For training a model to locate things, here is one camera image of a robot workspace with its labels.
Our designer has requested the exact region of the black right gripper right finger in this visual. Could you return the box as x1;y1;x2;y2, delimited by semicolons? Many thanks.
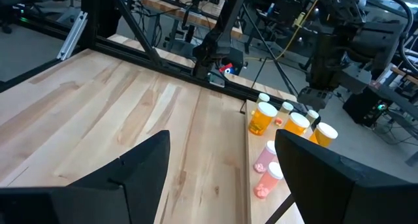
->
274;129;418;224

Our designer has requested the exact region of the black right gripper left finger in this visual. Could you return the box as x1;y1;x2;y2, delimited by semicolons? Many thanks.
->
0;129;171;224

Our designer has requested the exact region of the amber medicine bottle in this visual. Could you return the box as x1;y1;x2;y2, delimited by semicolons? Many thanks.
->
248;101;279;136
283;112;311;136
308;121;339;149

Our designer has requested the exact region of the pink medicine bottle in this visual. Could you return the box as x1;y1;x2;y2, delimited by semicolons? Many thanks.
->
253;161;285;200

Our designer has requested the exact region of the small purple medicine bottle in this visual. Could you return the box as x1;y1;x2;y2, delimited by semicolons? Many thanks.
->
253;140;278;174

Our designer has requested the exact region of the black shelf support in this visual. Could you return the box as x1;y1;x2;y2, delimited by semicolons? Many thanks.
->
265;193;295;224

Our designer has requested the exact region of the black computer box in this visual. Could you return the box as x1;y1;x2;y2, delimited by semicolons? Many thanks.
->
342;86;394;129

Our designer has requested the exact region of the red and blue object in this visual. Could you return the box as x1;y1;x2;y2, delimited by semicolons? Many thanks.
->
218;62;236;76

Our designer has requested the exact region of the wooden background table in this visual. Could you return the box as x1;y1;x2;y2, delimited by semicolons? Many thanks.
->
140;0;244;39

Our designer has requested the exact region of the silver aluminium bar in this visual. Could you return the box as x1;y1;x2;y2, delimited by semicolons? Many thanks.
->
56;10;89;61

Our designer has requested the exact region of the yellow cable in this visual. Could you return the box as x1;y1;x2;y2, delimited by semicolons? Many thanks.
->
276;0;320;61

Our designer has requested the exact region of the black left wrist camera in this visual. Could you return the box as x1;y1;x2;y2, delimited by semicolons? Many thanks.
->
354;20;406;70

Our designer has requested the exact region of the black left camera cable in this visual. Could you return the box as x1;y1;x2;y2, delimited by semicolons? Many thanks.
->
368;0;418;74

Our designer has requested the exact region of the black metal rig frame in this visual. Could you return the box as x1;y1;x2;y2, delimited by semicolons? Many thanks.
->
0;0;303;104

